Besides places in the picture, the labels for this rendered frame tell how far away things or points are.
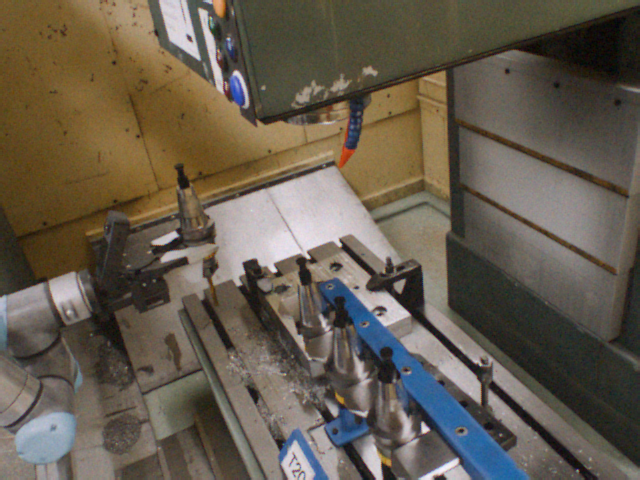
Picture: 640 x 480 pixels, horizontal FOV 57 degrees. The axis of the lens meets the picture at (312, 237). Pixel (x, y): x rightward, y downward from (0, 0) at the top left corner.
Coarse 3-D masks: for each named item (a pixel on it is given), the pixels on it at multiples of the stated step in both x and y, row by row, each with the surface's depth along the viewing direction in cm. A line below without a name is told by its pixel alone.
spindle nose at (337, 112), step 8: (368, 96) 91; (336, 104) 86; (344, 104) 87; (368, 104) 91; (312, 112) 87; (320, 112) 87; (328, 112) 87; (336, 112) 87; (344, 112) 88; (288, 120) 90; (296, 120) 89; (304, 120) 88; (312, 120) 88; (320, 120) 88; (328, 120) 88; (336, 120) 88
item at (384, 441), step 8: (368, 416) 69; (416, 416) 68; (368, 424) 69; (416, 424) 67; (376, 432) 67; (384, 432) 67; (400, 432) 67; (408, 432) 67; (416, 432) 67; (376, 440) 68; (384, 440) 67; (392, 440) 66; (400, 440) 66; (408, 440) 67; (384, 448) 68; (392, 448) 67
